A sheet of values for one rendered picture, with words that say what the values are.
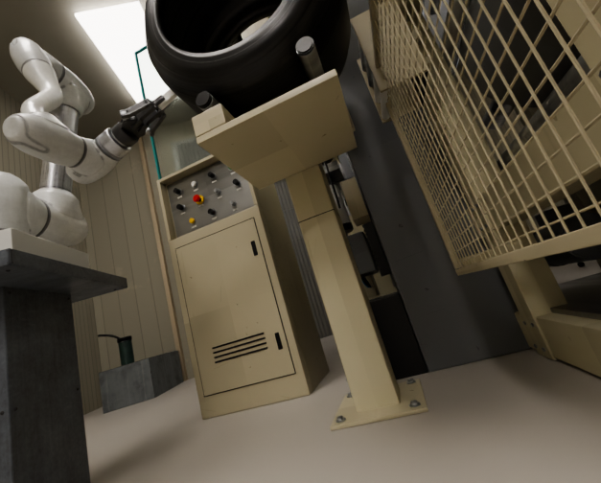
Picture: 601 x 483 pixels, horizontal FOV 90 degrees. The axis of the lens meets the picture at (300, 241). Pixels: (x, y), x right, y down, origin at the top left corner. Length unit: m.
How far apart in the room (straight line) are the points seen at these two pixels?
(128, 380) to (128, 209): 2.40
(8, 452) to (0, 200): 0.69
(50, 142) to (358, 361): 1.07
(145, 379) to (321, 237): 2.81
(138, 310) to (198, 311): 2.98
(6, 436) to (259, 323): 0.85
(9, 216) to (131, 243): 3.54
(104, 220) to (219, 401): 3.85
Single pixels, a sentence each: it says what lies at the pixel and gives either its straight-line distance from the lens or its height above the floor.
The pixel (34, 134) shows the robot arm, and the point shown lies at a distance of 1.09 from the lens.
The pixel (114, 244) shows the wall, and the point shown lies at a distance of 4.88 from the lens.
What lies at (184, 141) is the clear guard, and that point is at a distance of 1.93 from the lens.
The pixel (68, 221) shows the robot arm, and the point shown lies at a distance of 1.43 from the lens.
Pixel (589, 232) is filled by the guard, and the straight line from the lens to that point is 0.38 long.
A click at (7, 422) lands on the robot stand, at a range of 1.07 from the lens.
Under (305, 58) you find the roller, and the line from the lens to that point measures 0.83.
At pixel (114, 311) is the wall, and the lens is 4.70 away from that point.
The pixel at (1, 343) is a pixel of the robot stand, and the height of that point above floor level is 0.47.
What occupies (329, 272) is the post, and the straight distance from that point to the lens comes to 0.98.
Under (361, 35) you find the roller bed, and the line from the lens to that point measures 1.21.
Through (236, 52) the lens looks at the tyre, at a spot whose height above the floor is 0.97.
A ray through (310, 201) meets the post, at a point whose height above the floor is 0.68.
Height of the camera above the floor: 0.32
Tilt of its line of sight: 14 degrees up
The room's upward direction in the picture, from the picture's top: 17 degrees counter-clockwise
